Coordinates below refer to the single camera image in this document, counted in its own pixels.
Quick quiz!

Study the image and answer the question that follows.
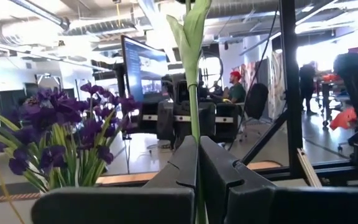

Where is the large display monitor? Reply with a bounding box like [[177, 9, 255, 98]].
[[120, 34, 171, 104]]

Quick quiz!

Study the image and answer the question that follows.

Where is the black office chair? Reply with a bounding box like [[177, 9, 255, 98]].
[[243, 82, 270, 121]]

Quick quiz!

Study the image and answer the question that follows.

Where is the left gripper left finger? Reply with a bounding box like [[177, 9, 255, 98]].
[[31, 135, 198, 224]]

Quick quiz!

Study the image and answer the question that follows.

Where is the silver aluminium extrusion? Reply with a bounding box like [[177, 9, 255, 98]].
[[296, 147, 323, 188]]

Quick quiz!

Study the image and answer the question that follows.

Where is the orange plastic object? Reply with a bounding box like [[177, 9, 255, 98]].
[[329, 106, 358, 131]]

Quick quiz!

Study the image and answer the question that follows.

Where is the person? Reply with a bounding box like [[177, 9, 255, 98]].
[[211, 70, 247, 105], [298, 61, 319, 114]]

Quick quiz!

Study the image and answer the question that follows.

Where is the black hazard-striped floor mat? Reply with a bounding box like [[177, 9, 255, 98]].
[[0, 182, 43, 205]]

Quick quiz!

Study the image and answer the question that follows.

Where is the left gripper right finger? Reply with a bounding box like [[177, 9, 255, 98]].
[[199, 136, 358, 224]]

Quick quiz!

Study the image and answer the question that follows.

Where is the black artificial tulip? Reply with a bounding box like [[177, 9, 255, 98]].
[[166, 0, 213, 224]]

